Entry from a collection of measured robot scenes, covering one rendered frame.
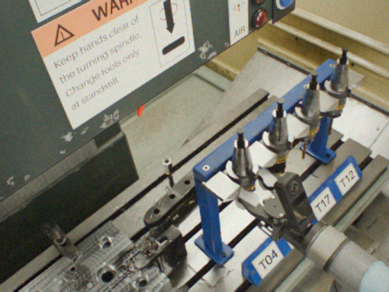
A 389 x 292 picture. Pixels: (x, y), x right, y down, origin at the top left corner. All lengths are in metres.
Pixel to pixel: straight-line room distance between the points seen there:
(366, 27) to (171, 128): 0.89
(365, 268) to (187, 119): 1.25
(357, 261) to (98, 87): 0.56
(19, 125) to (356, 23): 1.21
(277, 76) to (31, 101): 1.39
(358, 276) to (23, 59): 0.64
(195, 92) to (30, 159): 1.65
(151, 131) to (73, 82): 1.49
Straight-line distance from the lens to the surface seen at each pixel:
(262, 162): 0.88
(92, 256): 1.08
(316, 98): 0.94
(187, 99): 1.98
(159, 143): 1.81
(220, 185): 0.85
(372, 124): 1.55
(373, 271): 0.80
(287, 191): 0.77
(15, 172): 0.41
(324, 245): 0.81
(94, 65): 0.39
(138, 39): 0.41
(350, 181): 1.25
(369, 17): 1.42
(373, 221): 1.44
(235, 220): 1.17
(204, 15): 0.46
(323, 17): 1.51
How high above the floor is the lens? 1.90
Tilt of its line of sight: 48 degrees down
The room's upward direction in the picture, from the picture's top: 8 degrees counter-clockwise
